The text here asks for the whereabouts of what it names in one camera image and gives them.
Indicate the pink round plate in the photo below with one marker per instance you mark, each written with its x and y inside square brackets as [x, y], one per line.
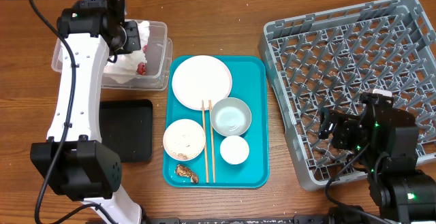
[200, 79]

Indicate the pink bowl with rice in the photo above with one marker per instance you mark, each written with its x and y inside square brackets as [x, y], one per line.
[183, 140]

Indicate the clear plastic bin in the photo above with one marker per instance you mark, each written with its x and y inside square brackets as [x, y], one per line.
[156, 57]

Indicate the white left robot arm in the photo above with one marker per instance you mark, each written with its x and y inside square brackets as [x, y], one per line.
[73, 160]

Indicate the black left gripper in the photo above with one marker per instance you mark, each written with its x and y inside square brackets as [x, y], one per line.
[132, 28]

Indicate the small white cup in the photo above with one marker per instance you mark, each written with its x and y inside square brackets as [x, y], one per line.
[234, 150]

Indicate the red snack wrapper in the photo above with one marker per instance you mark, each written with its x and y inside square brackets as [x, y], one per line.
[141, 68]

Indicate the white napkin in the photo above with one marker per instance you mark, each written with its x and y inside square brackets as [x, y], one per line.
[124, 68]
[144, 33]

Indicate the left wooden chopstick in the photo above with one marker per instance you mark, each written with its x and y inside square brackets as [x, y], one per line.
[205, 143]

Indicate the grey dishwasher rack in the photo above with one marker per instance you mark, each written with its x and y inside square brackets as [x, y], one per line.
[326, 59]

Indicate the black table edge rail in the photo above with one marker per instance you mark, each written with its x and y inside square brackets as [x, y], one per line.
[296, 219]

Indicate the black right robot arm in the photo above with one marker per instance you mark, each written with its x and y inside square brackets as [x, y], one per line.
[383, 140]

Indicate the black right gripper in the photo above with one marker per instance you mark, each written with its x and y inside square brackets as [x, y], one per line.
[343, 124]

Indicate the brown food scrap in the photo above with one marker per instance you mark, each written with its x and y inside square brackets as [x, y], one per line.
[184, 171]

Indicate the teal plastic tray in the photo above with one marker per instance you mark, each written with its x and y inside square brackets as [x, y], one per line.
[249, 84]

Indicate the black tray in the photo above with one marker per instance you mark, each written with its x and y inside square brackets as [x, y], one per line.
[127, 128]

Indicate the grey-green bowl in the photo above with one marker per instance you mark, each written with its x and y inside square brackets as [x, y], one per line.
[231, 116]

